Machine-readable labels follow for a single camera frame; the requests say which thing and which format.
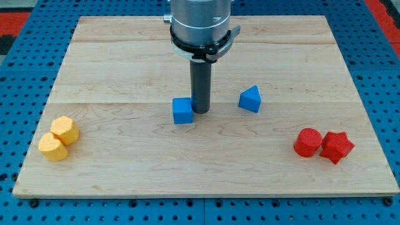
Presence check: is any red cylinder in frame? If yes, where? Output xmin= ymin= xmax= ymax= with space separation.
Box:
xmin=293 ymin=127 xmax=323 ymax=158

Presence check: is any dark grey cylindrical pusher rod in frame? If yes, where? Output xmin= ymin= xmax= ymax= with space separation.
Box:
xmin=190 ymin=61 xmax=212 ymax=114

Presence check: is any red star block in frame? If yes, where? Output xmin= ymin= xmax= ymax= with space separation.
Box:
xmin=319 ymin=131 xmax=355 ymax=164

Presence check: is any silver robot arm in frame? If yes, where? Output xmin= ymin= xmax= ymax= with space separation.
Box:
xmin=164 ymin=0 xmax=241 ymax=114

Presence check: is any blue cube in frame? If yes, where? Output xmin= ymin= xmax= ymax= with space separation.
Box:
xmin=172 ymin=97 xmax=193 ymax=124

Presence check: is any blue triangular prism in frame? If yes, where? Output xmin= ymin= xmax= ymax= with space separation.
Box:
xmin=238 ymin=85 xmax=261 ymax=113

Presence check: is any wooden board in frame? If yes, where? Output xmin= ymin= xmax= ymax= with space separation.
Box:
xmin=13 ymin=16 xmax=399 ymax=199

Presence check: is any black clamp ring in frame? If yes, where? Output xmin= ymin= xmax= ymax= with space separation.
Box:
xmin=169 ymin=25 xmax=241 ymax=64

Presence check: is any yellow hexagon block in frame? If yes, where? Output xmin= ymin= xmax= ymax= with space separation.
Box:
xmin=50 ymin=116 xmax=80 ymax=145

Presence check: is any yellow heart block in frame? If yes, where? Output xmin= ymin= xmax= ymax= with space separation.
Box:
xmin=38 ymin=132 xmax=69 ymax=161

